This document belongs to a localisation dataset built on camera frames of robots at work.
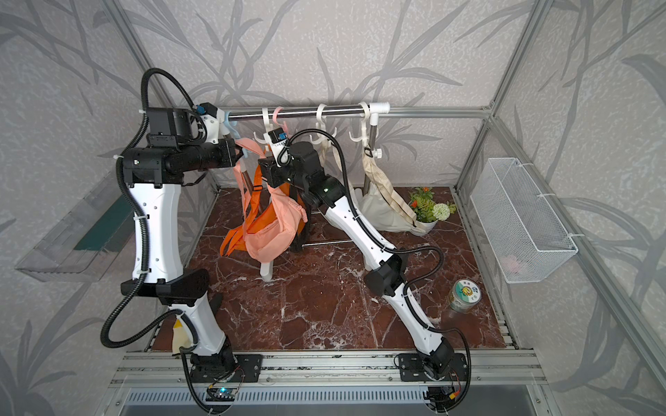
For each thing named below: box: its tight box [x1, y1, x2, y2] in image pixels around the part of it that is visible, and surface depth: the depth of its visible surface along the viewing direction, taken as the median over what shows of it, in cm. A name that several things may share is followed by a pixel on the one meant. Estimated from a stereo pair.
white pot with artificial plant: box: [407, 186, 458, 235], surface depth 95 cm
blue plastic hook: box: [222, 110, 242, 139], surface depth 64 cm
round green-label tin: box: [449, 279, 483, 313], surface depth 82 cm
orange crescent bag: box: [220, 165, 306, 256], surface depth 90 cm
